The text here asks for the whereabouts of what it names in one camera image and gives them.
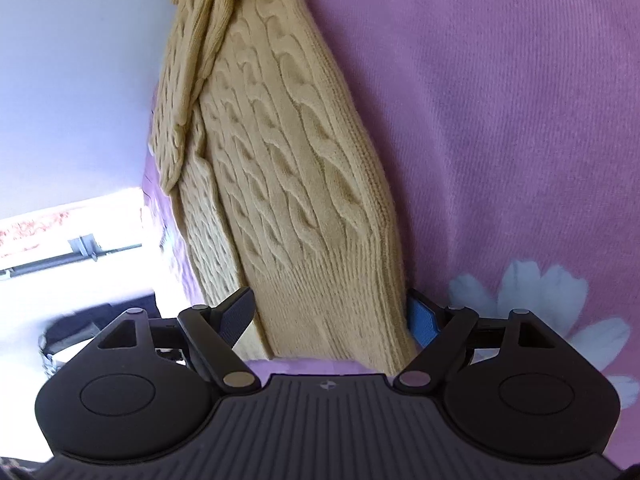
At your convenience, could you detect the yellow cable knit cardigan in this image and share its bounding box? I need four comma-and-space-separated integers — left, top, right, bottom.
150, 0, 416, 375

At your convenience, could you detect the pink floral bed sheet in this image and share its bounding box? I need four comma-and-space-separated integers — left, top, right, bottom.
142, 0, 640, 411

